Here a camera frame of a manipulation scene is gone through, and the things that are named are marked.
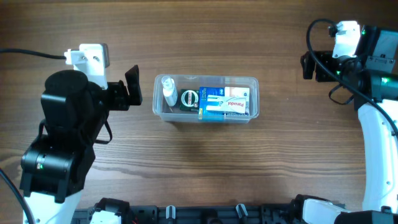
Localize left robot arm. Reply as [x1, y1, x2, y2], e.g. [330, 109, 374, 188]
[20, 65, 142, 223]

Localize white Hansaplast box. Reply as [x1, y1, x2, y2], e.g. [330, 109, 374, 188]
[224, 86, 250, 116]

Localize blue medicine box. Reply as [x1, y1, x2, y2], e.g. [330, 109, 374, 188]
[198, 86, 224, 121]

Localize white squeeze bottle clear cap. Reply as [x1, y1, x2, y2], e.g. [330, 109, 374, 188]
[161, 76, 178, 107]

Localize white Panadol box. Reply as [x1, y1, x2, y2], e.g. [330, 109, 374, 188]
[205, 95, 246, 114]

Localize green Zam-Buk box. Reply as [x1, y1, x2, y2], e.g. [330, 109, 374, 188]
[178, 89, 200, 112]

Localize left black camera cable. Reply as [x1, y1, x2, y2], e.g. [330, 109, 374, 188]
[0, 48, 67, 224]

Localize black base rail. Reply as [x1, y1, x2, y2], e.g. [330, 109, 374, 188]
[73, 203, 296, 224]

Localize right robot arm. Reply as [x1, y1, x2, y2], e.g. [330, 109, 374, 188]
[290, 21, 397, 223]

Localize clear plastic container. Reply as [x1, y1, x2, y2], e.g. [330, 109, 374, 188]
[152, 74, 259, 123]

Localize black camera cable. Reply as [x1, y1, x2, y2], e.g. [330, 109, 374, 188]
[0, 48, 67, 224]
[305, 18, 398, 138]

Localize right black camera cable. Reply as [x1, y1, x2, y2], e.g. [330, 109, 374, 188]
[305, 18, 398, 138]

